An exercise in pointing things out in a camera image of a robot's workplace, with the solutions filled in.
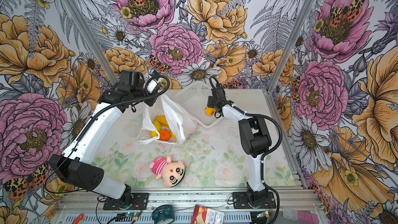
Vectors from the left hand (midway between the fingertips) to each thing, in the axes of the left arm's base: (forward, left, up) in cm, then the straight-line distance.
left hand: (156, 96), depth 77 cm
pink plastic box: (-47, -67, -27) cm, 86 cm away
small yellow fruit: (-6, +6, -26) cm, 27 cm away
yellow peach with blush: (+9, -28, -24) cm, 38 cm away
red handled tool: (-46, +33, -30) cm, 64 cm away
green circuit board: (-45, +11, -30) cm, 55 cm away
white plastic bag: (-14, -12, -2) cm, 19 cm away
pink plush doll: (-29, -8, -22) cm, 38 cm away
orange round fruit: (-8, -1, -24) cm, 26 cm away
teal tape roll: (-45, -6, -20) cm, 50 cm away
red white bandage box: (-46, -22, -25) cm, 57 cm away
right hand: (+12, -30, -20) cm, 38 cm away
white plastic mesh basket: (+25, -16, -28) cm, 41 cm away
